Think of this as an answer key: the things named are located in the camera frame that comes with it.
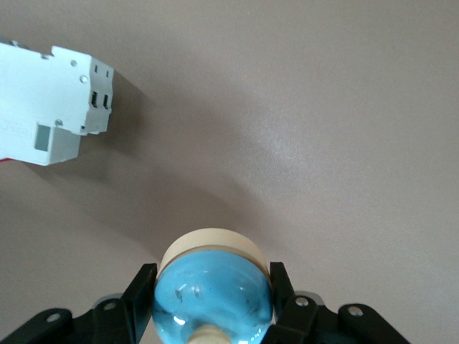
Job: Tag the blue dome bell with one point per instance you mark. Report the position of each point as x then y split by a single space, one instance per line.
211 286

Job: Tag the white circuit breaker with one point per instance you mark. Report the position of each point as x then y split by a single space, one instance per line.
43 100

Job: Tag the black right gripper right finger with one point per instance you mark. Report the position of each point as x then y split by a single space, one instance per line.
315 322

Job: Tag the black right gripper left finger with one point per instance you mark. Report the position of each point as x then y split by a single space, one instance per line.
107 322

